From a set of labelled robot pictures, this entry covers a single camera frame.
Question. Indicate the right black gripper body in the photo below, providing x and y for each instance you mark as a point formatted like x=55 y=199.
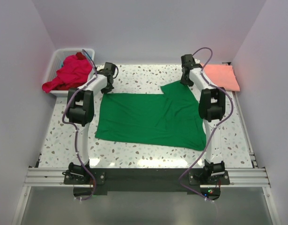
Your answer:
x=184 y=80

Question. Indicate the aluminium frame rail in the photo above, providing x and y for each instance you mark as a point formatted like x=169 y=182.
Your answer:
x=238 y=177

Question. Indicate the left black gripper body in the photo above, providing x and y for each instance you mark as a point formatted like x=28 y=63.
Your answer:
x=107 y=89

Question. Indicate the crumpled magenta t shirt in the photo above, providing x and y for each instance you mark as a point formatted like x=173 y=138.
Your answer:
x=70 y=76

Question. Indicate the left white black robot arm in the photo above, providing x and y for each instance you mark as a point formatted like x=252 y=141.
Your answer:
x=79 y=111

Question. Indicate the teal garment in basket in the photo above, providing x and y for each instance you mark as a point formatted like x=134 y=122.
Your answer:
x=71 y=58

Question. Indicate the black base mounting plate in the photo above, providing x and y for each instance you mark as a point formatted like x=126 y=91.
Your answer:
x=101 y=181

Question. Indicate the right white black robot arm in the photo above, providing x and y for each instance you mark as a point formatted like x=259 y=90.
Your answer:
x=211 y=109

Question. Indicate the dark red t shirt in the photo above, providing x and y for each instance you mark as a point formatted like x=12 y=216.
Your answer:
x=80 y=56

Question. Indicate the green t shirt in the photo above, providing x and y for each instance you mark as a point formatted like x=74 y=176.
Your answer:
x=167 y=119

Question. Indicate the folded salmon pink t shirt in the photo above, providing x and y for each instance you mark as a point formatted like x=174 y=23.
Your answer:
x=222 y=76

